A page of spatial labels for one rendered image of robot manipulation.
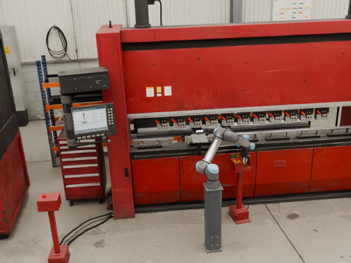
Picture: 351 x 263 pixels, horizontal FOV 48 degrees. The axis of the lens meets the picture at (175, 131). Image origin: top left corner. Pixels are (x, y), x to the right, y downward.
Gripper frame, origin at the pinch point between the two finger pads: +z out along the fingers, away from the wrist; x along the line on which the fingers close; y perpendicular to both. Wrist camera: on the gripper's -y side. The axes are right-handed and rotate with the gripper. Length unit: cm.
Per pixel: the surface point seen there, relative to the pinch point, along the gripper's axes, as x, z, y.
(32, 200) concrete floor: 258, 86, 125
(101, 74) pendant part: 156, -115, 29
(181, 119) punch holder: 63, -43, 52
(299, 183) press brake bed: -84, 47, 6
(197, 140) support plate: 50, -23, 30
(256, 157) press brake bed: -25.2, 7.4, 19.5
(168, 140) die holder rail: 79, -15, 54
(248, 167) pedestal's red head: -1.9, 3.3, -6.1
